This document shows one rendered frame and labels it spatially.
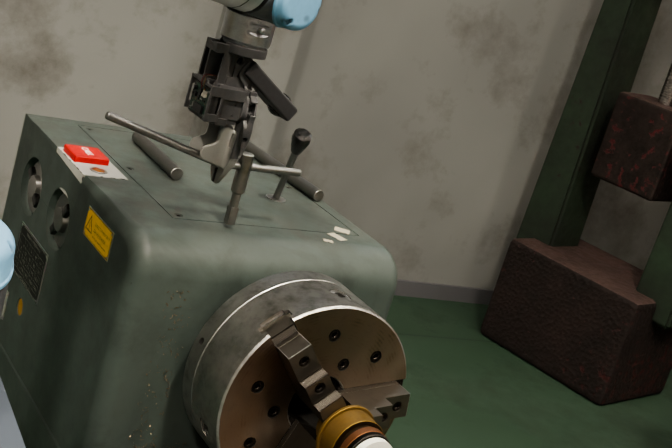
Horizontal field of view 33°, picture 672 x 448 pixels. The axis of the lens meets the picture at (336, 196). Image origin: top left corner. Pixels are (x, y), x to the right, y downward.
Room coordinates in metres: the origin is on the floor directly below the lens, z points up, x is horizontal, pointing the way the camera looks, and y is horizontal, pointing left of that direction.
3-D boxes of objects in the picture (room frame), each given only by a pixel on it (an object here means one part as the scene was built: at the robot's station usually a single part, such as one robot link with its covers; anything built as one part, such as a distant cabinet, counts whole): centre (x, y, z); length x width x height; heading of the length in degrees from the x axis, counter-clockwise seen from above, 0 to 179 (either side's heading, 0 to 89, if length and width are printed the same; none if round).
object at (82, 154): (1.79, 0.41, 1.26); 0.06 x 0.06 x 0.02; 36
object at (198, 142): (1.63, 0.20, 1.37); 0.06 x 0.03 x 0.09; 126
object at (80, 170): (1.77, 0.40, 1.23); 0.13 x 0.08 x 0.06; 36
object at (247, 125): (1.61, 0.16, 1.42); 0.05 x 0.02 x 0.09; 36
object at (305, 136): (1.81, 0.08, 1.38); 0.04 x 0.03 x 0.05; 36
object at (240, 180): (1.65, 0.15, 1.32); 0.02 x 0.02 x 0.12
